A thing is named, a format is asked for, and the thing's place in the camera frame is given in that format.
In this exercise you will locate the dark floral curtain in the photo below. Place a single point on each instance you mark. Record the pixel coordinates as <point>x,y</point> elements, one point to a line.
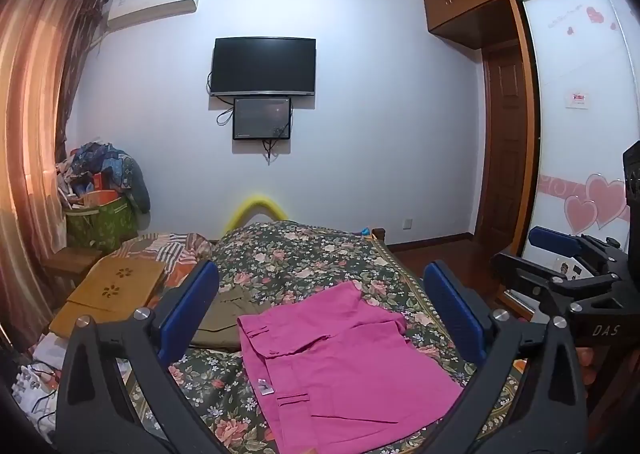
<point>80,59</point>

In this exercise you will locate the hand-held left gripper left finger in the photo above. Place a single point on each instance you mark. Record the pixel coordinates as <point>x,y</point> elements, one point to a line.
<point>192,304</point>

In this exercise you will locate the striped orange blanket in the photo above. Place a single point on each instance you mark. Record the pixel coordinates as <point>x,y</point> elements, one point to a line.
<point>175,249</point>

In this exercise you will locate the wooden stool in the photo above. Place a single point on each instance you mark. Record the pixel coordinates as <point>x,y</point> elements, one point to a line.
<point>70,261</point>

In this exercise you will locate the pile of clothes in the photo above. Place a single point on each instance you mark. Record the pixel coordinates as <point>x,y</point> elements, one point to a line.
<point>115,169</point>

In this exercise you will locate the yellow foam tube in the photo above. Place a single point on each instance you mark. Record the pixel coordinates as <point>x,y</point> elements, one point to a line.
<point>257,204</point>

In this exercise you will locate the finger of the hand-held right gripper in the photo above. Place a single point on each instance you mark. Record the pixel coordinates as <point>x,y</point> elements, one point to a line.
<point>530,279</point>
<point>555,238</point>

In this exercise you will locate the small black wall monitor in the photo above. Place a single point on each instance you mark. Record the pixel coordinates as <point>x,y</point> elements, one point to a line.
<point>262,117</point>

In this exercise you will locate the pink pants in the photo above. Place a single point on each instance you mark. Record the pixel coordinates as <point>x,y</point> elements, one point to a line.
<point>345,364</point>

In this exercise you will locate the white air conditioner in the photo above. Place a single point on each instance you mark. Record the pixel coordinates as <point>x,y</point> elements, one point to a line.
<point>150,1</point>

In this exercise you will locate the floral bedspread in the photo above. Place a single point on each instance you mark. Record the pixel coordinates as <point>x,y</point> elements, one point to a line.
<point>310,254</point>

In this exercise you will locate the person's right hand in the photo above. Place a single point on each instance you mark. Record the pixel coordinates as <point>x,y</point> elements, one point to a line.
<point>585,366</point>

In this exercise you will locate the wooden bed post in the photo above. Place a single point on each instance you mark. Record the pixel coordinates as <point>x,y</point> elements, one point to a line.
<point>378,234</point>

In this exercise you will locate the olive green pants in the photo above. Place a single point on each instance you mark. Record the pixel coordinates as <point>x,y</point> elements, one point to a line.
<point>225,319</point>

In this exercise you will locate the sheer pink curtain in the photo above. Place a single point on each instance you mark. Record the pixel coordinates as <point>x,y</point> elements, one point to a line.
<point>30,134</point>

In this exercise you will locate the green patterned bag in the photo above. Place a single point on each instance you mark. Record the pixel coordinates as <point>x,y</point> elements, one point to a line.
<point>100,224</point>

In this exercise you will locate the brown wooden door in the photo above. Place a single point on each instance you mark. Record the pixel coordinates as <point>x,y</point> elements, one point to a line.
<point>505,149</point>

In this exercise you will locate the wall-mounted black television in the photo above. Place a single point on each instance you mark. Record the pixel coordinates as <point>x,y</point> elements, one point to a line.
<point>263,65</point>

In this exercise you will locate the wooden lap desk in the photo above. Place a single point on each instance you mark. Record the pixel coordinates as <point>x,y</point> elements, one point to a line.
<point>110,294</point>

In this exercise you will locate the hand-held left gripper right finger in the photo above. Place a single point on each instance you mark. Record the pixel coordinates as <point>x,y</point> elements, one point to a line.
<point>455,314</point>

